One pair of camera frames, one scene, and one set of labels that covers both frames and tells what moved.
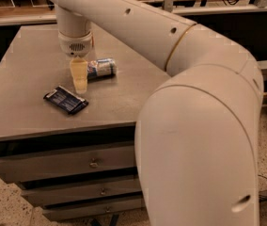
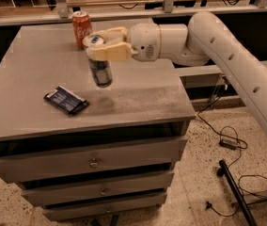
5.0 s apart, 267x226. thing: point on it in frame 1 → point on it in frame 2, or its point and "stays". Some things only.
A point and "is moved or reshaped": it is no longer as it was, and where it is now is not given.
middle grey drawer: [58, 195] stays
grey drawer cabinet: [71, 153] stays
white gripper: [75, 46] → [144, 41]
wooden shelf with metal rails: [15, 5] stays
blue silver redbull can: [102, 68] is moved or reshaped
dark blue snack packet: [66, 100] stays
